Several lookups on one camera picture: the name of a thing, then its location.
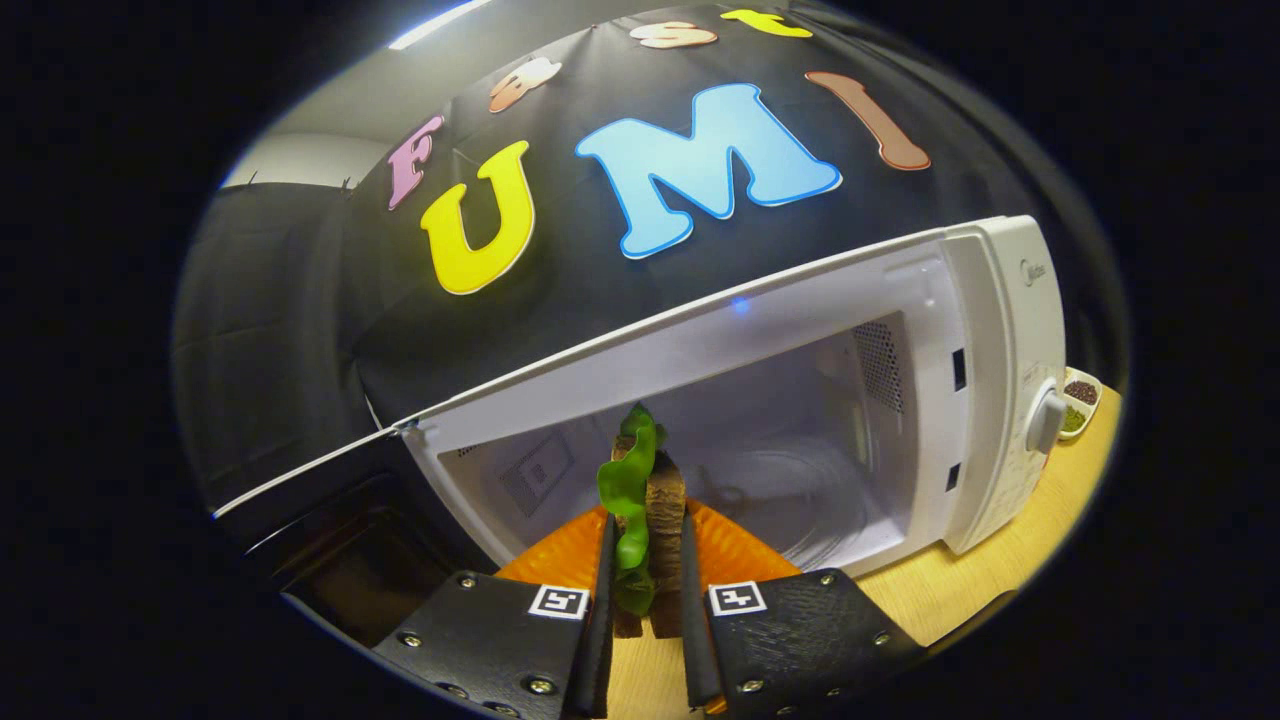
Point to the brown bread slice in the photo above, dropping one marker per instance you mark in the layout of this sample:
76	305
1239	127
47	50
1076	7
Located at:
668	540

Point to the white microwave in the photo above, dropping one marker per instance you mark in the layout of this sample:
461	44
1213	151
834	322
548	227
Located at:
1000	300

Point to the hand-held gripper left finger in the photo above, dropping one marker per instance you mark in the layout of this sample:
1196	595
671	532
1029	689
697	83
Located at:
600	640

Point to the white divided bean dish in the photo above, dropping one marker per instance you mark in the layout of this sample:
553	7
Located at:
1080	395

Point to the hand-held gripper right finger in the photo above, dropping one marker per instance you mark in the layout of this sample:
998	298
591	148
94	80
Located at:
695	650

